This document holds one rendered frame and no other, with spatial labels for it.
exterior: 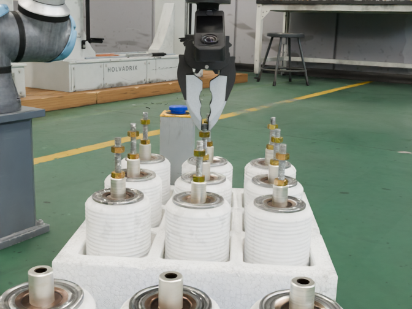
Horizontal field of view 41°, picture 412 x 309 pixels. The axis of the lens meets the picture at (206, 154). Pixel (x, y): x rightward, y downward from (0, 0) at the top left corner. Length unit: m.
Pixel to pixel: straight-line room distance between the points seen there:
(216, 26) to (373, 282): 0.63
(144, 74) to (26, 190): 2.72
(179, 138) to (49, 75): 2.47
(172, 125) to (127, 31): 6.25
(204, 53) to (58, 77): 2.77
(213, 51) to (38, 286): 0.42
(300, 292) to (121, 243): 0.36
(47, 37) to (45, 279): 0.88
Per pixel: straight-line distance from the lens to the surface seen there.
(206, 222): 0.77
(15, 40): 1.30
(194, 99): 0.88
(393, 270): 1.27
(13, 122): 1.28
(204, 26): 0.84
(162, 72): 4.15
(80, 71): 3.51
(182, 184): 0.89
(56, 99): 3.29
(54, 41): 1.34
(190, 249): 0.78
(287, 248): 0.78
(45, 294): 0.53
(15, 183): 1.32
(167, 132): 1.16
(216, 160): 1.04
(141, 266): 0.77
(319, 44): 6.03
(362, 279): 1.20
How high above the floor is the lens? 0.50
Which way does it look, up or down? 13 degrees down
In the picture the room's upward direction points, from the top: 2 degrees clockwise
